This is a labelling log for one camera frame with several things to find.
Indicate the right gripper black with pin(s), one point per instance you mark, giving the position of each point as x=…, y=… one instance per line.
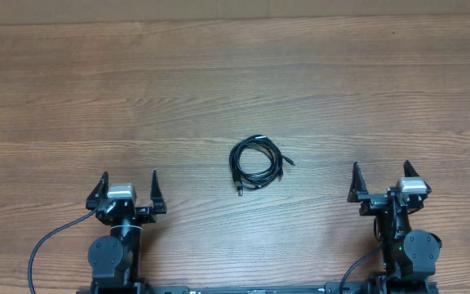
x=370, y=202

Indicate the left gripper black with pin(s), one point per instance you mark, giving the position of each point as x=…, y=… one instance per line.
x=147, y=215

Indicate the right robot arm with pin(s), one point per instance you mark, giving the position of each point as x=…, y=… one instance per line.
x=409, y=255

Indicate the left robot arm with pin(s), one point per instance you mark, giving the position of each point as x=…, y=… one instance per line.
x=115, y=258

